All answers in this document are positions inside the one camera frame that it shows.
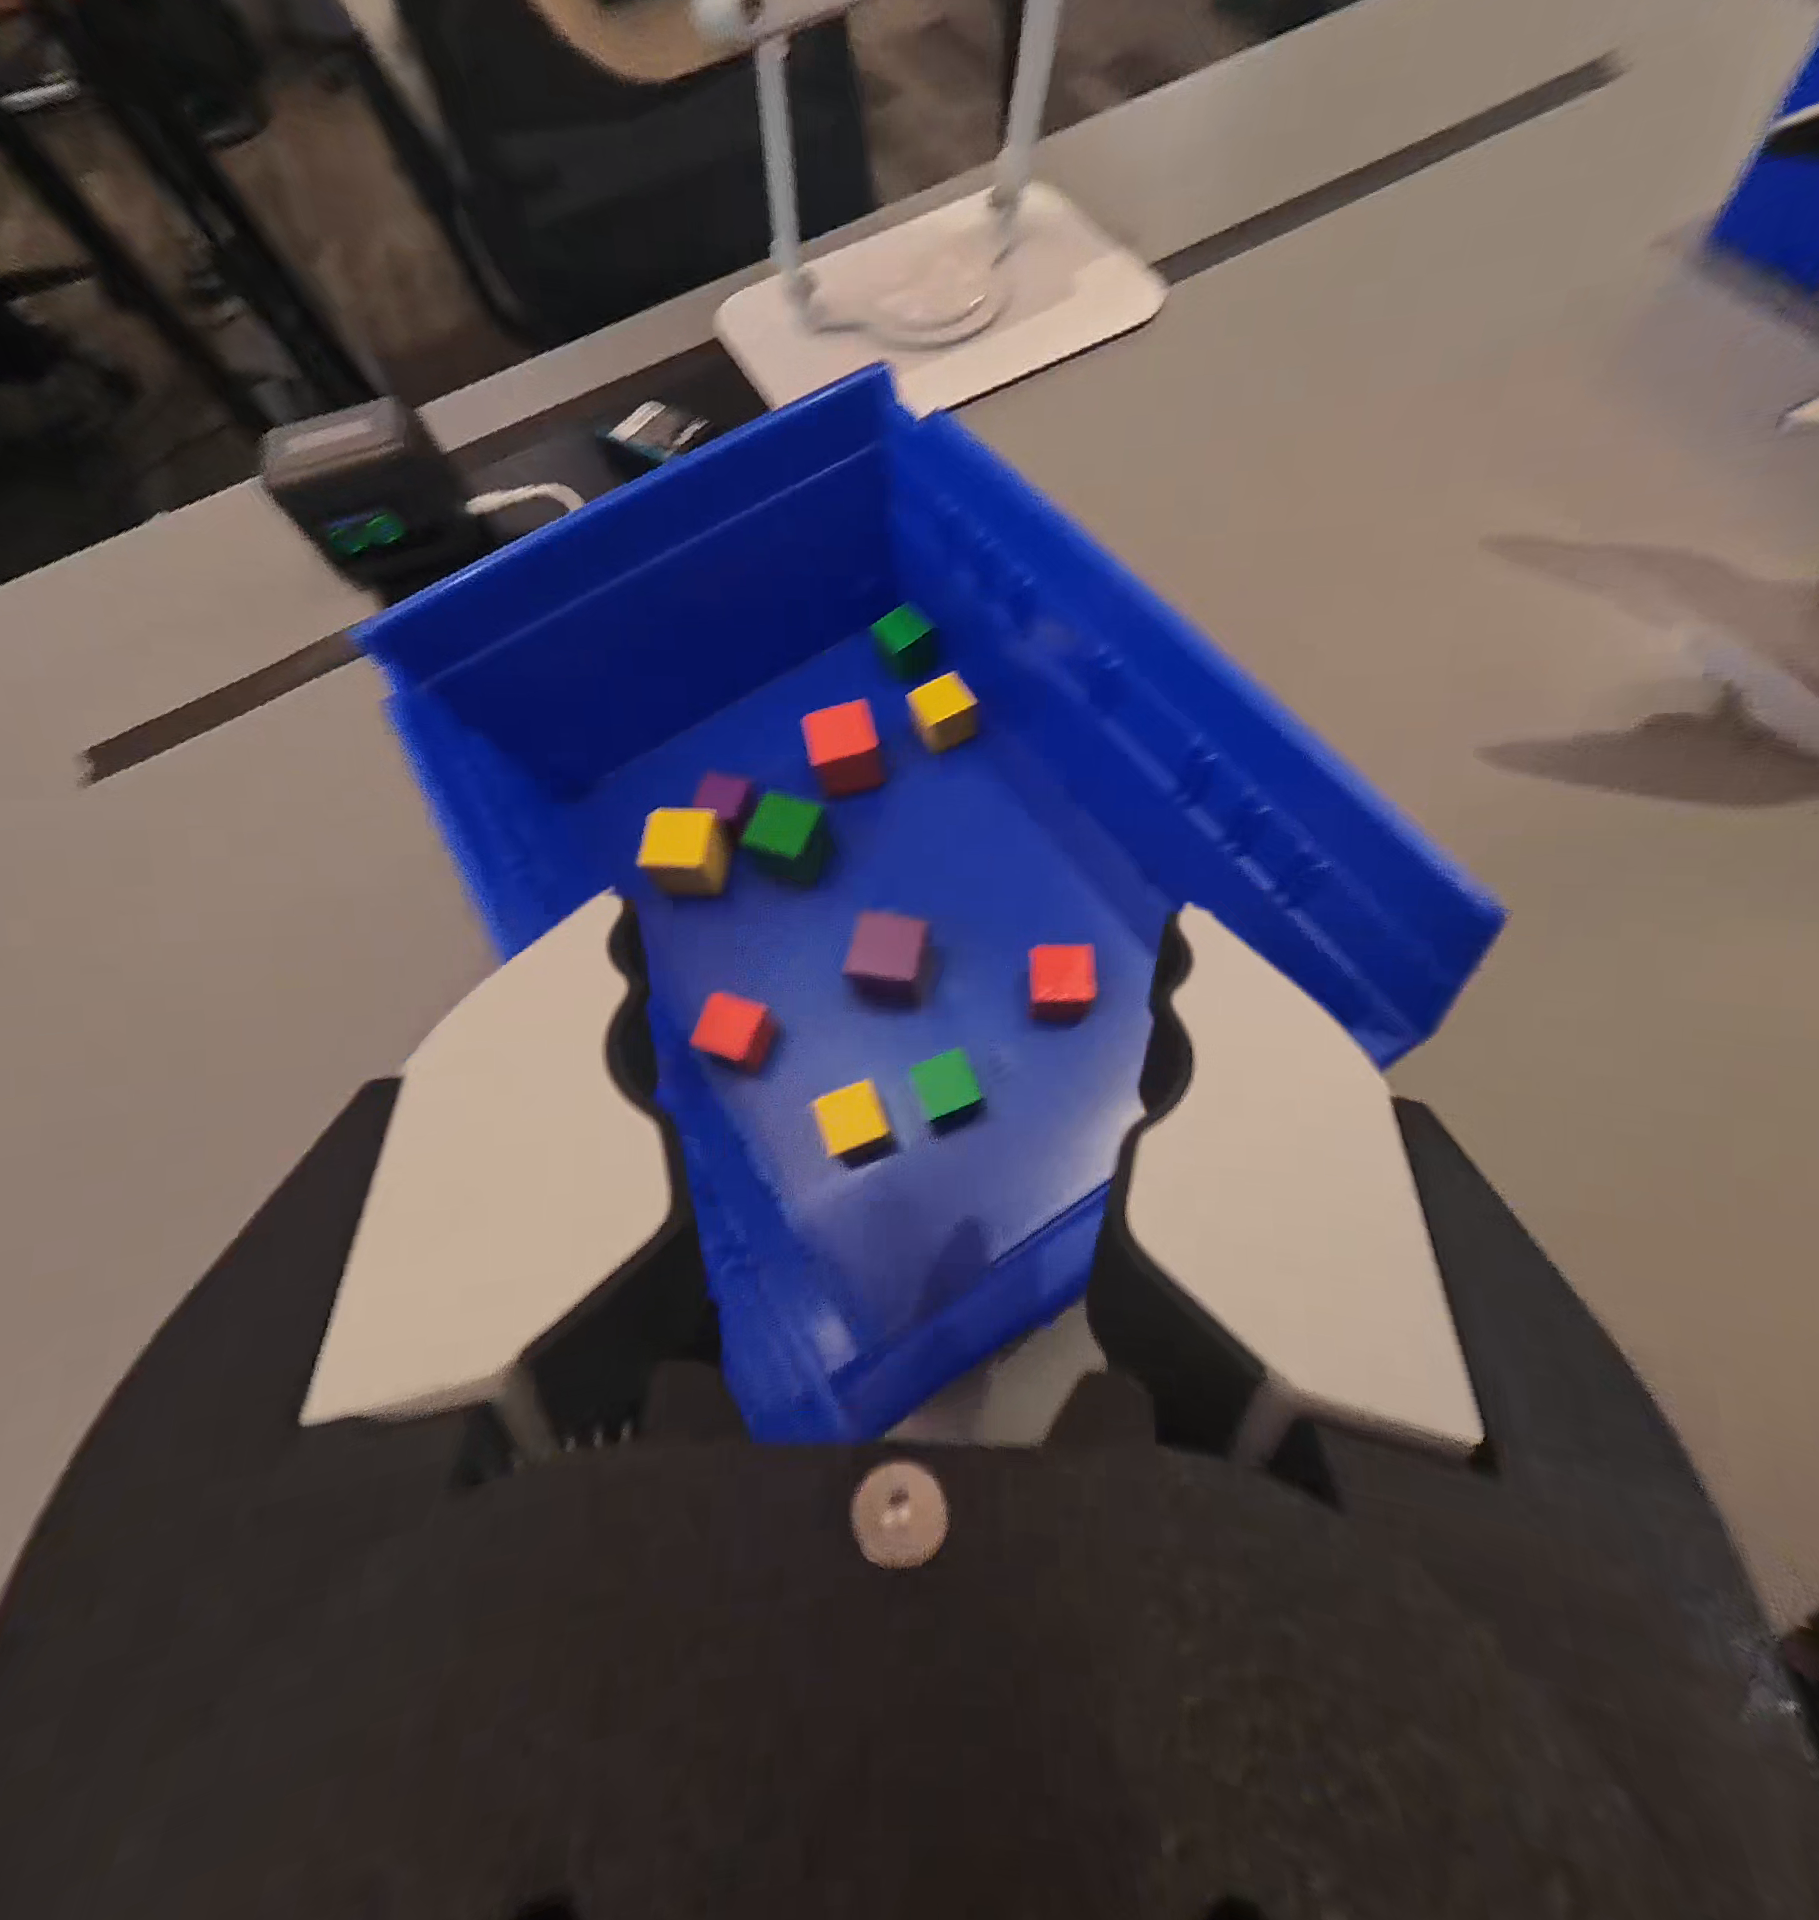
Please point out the blue plastic bin with cubes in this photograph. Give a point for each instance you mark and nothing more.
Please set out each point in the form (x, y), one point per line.
(982, 841)

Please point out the small black device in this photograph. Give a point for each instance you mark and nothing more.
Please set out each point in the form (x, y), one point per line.
(654, 433)

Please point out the black metal frame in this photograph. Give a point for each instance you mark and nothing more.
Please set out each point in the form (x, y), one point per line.
(128, 224)

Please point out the green cube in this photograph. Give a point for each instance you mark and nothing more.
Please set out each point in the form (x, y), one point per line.
(903, 640)
(783, 837)
(945, 1083)

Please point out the black device with green light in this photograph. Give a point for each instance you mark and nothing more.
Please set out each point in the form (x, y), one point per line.
(368, 494)

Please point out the white desk stand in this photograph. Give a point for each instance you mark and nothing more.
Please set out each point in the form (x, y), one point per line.
(1074, 276)

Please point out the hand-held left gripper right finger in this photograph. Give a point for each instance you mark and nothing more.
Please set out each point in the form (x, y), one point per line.
(1300, 1214)

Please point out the purple cube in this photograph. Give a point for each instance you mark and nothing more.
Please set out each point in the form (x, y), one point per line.
(888, 955)
(725, 797)

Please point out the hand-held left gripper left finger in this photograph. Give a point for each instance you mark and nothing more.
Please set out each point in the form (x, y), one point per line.
(488, 1185)

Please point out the red cube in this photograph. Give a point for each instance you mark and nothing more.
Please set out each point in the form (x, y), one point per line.
(731, 1029)
(842, 747)
(1063, 977)

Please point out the yellow cube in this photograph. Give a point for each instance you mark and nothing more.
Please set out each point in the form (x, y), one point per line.
(851, 1119)
(940, 709)
(683, 851)

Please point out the dark chair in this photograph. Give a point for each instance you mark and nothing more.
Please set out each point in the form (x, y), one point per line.
(624, 181)

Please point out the clear round glass dish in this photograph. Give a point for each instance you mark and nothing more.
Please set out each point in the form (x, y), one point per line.
(931, 309)

